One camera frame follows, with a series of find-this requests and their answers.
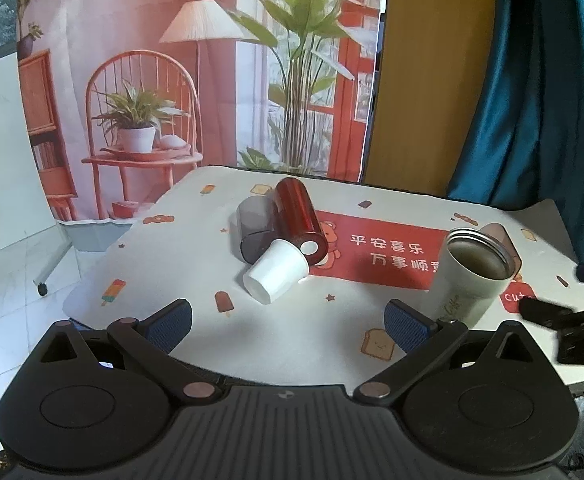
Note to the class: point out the printed white and red tablecloth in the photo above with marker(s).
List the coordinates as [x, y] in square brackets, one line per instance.
[292, 325]

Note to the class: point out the red translucent cup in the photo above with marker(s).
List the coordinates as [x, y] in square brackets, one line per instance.
[298, 220]

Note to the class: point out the white paper cup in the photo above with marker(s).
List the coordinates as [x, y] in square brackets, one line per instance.
[278, 273]

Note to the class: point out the wall poster of pink room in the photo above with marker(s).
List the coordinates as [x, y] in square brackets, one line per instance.
[172, 60]

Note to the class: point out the grey translucent cup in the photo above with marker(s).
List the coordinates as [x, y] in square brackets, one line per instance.
[255, 227]

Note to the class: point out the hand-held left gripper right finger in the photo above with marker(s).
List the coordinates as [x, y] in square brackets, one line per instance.
[408, 331]

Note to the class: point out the teal curtain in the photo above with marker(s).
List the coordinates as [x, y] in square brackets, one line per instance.
[537, 85]

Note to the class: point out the white steel tumbler cup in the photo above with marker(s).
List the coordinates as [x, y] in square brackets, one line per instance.
[473, 272]

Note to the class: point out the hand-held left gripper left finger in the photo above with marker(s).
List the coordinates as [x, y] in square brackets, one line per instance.
[168, 329]

